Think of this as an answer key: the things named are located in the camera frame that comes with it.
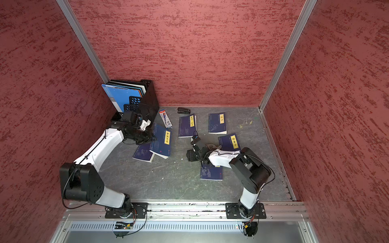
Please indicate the dark folders in organizer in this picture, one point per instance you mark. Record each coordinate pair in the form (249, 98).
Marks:
(139, 85)

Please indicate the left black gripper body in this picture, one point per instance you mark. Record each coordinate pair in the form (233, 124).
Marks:
(140, 136)

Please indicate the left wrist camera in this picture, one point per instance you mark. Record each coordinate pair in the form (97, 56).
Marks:
(132, 117)

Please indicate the black mesh file organizer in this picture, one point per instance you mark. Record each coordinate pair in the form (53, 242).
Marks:
(147, 106)

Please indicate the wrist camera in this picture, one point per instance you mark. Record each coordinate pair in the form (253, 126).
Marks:
(132, 117)
(194, 140)

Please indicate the blue folder in organizer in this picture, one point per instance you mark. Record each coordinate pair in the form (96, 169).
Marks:
(119, 96)

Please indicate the navy book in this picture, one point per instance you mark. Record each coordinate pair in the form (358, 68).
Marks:
(229, 142)
(161, 145)
(143, 153)
(217, 123)
(210, 172)
(187, 126)

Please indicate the pencil box white blue red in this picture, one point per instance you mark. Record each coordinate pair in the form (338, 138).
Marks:
(165, 119)

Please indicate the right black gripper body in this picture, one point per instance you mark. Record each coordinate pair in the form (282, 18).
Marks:
(194, 156)

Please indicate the aluminium mounting rail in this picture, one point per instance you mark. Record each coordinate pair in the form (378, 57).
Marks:
(165, 210)

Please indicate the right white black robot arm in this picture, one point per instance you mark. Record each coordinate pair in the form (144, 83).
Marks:
(251, 171)

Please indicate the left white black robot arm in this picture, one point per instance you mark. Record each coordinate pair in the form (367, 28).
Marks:
(80, 180)

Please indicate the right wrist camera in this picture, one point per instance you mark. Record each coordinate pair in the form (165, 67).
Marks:
(194, 140)

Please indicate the grey striped wiping cloth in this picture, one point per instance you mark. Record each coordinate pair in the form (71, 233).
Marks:
(212, 147)

